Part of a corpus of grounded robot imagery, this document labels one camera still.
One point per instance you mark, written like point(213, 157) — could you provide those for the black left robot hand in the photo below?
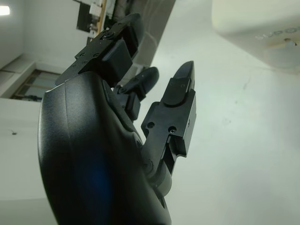
point(82, 140)

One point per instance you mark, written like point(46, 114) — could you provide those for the rectangular ceiling light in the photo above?
point(4, 9)

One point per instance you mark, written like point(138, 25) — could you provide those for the cream white toaster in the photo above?
point(253, 23)

